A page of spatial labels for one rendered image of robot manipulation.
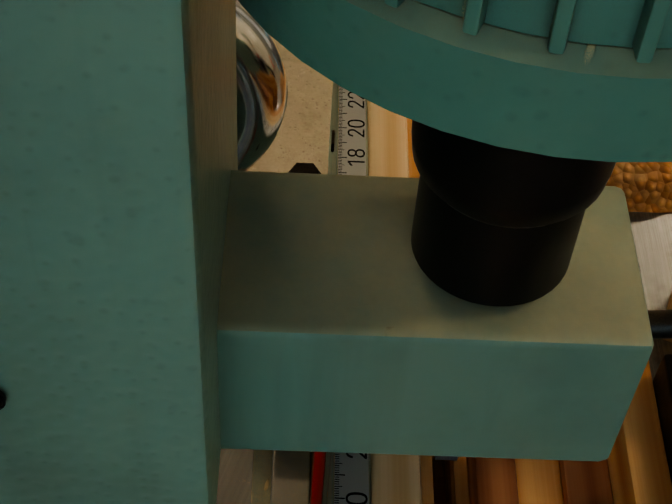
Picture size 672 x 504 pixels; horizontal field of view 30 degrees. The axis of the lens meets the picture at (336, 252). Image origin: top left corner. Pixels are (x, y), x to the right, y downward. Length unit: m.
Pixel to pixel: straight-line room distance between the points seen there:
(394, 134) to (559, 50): 0.38
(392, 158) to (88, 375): 0.29
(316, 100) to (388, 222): 1.62
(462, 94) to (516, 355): 0.16
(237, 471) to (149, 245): 0.38
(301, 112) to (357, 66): 1.76
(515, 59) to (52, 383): 0.17
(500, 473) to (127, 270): 0.23
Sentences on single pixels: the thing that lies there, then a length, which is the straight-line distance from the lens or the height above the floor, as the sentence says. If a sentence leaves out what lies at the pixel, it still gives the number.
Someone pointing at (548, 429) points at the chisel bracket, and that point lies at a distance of 0.43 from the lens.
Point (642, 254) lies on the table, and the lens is 0.65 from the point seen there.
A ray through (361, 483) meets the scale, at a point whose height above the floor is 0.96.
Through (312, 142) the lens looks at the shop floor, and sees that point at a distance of 1.96.
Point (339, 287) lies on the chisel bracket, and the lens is 0.39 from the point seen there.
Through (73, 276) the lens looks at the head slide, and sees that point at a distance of 0.31.
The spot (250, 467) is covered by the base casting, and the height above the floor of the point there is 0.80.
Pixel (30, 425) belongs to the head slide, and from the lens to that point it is 0.37.
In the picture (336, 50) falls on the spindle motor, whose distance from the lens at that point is 0.26.
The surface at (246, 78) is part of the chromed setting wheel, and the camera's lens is 0.50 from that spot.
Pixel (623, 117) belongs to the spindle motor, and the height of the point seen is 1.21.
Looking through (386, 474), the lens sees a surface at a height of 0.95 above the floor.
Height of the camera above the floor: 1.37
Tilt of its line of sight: 49 degrees down
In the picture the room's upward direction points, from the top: 4 degrees clockwise
